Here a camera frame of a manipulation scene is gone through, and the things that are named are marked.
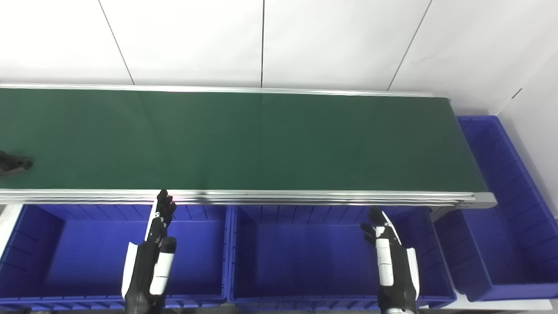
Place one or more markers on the black flange part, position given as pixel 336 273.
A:
pixel 15 164

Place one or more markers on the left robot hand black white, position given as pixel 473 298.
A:
pixel 146 266

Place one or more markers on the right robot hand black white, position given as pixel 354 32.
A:
pixel 394 270

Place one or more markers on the green conveyor belt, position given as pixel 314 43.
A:
pixel 261 139
pixel 305 197

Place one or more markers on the long blue plastic bin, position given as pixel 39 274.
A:
pixel 501 226

